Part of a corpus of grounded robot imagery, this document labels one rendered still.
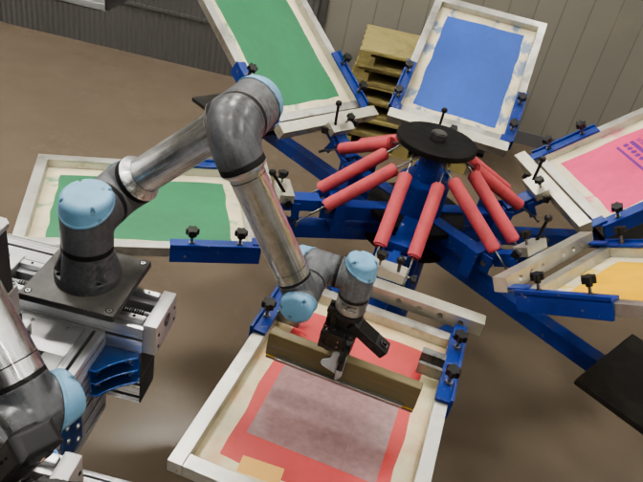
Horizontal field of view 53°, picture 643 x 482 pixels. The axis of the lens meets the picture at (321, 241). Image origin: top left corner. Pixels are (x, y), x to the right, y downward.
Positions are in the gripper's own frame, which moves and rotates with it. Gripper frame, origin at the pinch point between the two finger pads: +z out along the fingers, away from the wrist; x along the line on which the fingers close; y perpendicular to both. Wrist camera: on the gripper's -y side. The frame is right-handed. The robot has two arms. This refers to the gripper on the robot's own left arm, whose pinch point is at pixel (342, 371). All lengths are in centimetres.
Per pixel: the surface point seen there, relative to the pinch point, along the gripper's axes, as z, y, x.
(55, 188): 14, 123, -49
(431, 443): 10.2, -27.1, 2.5
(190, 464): 10.2, 23.9, 34.4
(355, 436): 13.7, -8.6, 6.5
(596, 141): -17, -64, -175
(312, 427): 13.7, 2.5, 8.7
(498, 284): -4, -34, -56
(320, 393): 13.7, 4.3, -3.0
